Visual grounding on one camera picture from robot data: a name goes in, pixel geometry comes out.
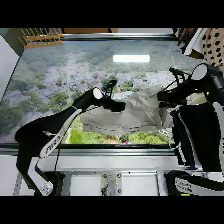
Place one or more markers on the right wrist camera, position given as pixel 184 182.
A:
pixel 176 72

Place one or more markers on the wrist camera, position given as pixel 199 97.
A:
pixel 109 83
pixel 176 72

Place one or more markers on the white black-spotted garment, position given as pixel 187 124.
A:
pixel 215 45

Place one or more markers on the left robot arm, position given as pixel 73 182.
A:
pixel 50 128

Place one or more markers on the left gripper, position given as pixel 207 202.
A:
pixel 116 106

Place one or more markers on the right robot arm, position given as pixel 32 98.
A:
pixel 203 133

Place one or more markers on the grey garment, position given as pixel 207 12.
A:
pixel 133 116

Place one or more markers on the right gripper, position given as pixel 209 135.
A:
pixel 168 98

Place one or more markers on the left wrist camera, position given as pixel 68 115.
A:
pixel 109 83

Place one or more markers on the silver frame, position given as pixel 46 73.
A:
pixel 100 163

